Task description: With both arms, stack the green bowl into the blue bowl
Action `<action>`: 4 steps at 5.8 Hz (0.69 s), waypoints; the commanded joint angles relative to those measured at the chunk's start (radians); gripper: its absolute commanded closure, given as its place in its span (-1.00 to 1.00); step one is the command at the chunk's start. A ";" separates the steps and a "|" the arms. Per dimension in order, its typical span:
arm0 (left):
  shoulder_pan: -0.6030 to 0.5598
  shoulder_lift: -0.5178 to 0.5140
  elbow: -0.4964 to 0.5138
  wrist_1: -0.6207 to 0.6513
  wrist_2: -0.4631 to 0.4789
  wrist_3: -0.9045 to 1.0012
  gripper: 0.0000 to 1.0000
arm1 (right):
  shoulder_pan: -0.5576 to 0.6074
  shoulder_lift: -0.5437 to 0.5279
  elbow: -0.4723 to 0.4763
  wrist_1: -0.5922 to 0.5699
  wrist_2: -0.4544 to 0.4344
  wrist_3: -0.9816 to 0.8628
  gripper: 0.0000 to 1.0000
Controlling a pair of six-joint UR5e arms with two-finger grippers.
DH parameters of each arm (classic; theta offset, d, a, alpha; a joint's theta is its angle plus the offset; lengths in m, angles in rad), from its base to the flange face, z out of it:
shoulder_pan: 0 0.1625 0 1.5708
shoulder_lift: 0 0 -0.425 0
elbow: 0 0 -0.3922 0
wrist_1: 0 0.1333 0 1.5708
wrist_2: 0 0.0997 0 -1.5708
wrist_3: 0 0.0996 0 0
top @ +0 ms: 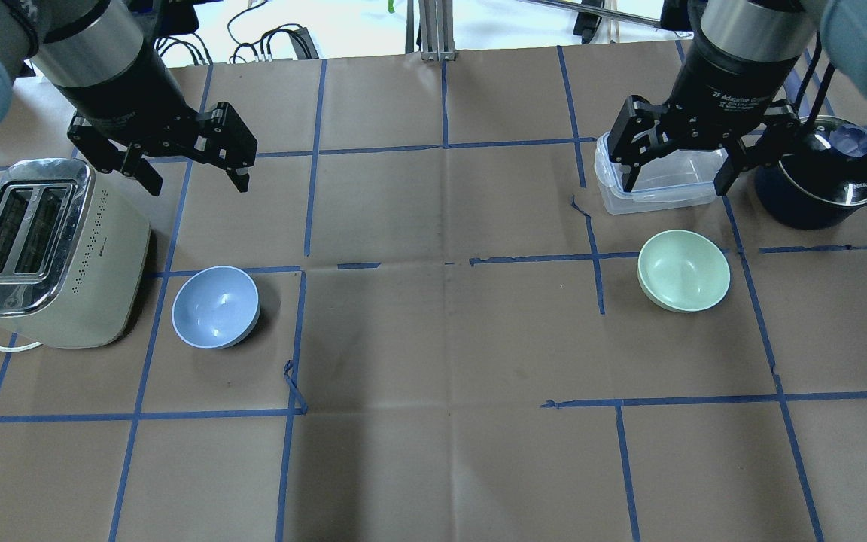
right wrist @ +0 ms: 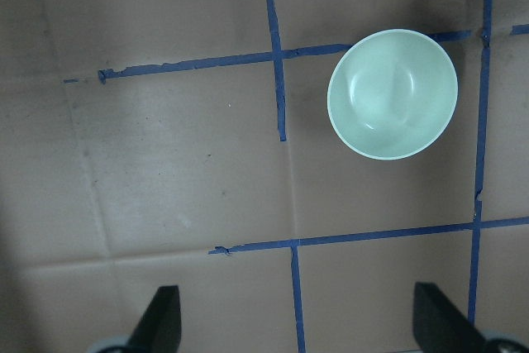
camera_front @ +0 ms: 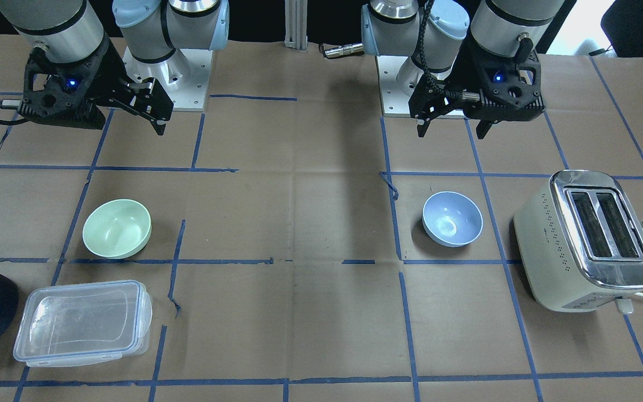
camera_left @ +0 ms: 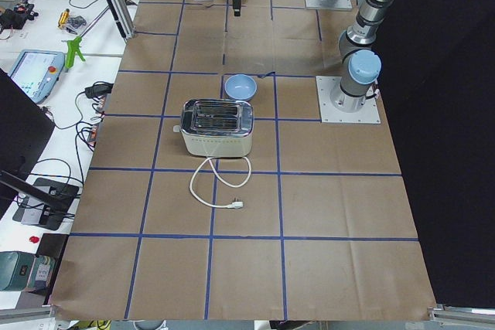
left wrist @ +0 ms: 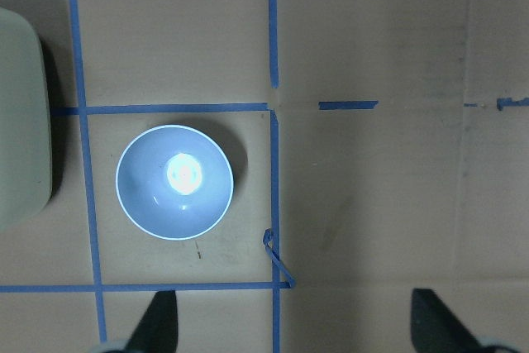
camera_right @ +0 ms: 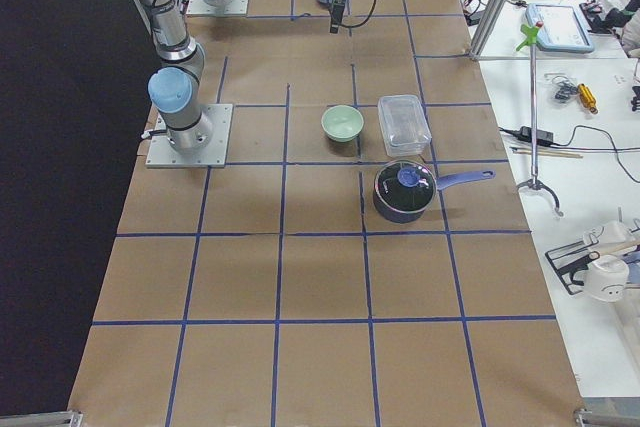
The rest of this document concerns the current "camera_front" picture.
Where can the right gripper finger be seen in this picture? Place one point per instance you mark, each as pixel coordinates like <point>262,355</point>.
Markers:
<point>150,88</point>
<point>154,111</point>

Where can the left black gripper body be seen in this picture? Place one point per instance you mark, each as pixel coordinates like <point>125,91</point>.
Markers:
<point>454,77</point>

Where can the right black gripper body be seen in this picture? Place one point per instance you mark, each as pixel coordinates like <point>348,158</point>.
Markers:
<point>108,68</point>

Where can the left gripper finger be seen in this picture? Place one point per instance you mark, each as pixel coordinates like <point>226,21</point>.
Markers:
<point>483,127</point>
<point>424,119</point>

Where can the green bowl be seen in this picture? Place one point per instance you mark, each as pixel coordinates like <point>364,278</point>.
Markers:
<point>117,229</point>

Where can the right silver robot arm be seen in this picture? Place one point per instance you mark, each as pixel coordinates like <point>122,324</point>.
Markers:
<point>153,31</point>

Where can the blue bowl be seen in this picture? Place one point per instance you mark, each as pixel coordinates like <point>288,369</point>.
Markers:
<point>452,219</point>

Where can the cream chrome toaster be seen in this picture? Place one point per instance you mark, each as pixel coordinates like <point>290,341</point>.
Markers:
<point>581,243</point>

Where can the clear plastic food container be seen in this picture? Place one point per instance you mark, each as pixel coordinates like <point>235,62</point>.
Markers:
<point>84,324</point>

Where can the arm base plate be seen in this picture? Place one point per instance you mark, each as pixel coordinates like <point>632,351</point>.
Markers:
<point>184,76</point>
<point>397,78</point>

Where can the aluminium frame post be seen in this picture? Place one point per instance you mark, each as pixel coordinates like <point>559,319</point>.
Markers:
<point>295,17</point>

